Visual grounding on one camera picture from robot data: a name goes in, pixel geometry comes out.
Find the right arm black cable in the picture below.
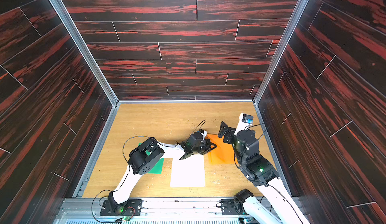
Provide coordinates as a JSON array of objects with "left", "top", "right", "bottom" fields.
[{"left": 244, "top": 119, "right": 305, "bottom": 224}]

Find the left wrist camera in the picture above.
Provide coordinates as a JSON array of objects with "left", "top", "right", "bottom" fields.
[{"left": 198, "top": 129, "right": 207, "bottom": 139}]

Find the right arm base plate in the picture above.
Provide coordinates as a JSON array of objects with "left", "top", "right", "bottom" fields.
[{"left": 216, "top": 198, "right": 241, "bottom": 216}]

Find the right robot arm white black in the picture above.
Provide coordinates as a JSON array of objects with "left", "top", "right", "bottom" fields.
[{"left": 218, "top": 120, "right": 309, "bottom": 224}]

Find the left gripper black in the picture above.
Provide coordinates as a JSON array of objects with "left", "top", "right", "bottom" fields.
[{"left": 190, "top": 139, "right": 218, "bottom": 155}]

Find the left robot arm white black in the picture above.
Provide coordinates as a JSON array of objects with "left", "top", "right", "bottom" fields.
[{"left": 108, "top": 130, "right": 217, "bottom": 216}]

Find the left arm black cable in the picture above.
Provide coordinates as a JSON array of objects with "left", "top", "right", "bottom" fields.
[{"left": 91, "top": 119, "right": 207, "bottom": 224}]

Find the orange paper sheet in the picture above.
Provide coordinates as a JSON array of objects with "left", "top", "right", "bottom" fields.
[{"left": 207, "top": 134, "right": 234, "bottom": 165}]

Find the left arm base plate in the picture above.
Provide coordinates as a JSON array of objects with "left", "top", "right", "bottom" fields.
[{"left": 100, "top": 199, "right": 143, "bottom": 217}]

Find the pale yellow paper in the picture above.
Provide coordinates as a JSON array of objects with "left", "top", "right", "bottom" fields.
[{"left": 170, "top": 155, "right": 206, "bottom": 188}]

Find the front aluminium frame rail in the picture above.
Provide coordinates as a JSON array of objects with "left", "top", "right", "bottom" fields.
[{"left": 54, "top": 197, "right": 311, "bottom": 224}]

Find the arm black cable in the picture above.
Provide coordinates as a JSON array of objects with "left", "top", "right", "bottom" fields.
[
  {"left": 91, "top": 119, "right": 207, "bottom": 224},
  {"left": 244, "top": 119, "right": 305, "bottom": 224}
]

